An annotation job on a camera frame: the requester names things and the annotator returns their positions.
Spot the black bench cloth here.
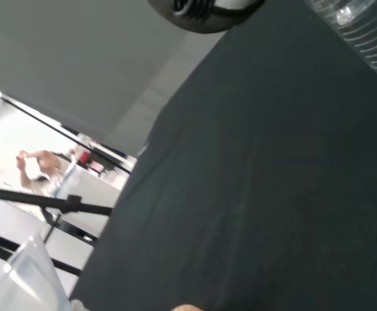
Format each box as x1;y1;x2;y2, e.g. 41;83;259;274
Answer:
69;0;377;311

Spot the small round-bottom glass flask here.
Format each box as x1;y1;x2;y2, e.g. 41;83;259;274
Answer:
68;297;89;311

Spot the clear plastic funnel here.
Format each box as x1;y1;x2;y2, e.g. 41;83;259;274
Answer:
0;235;71;311

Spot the thin black rail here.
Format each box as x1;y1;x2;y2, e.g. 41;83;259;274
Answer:
0;83;134;176

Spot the black tripod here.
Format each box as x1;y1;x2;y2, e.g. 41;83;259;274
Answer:
0;183;113;278

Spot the brown cork ring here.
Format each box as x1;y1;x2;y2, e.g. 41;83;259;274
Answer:
172;303;209;311

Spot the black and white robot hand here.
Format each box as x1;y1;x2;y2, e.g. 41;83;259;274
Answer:
146;0;267;34

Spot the person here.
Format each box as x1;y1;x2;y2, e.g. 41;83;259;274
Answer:
15;148;66;198

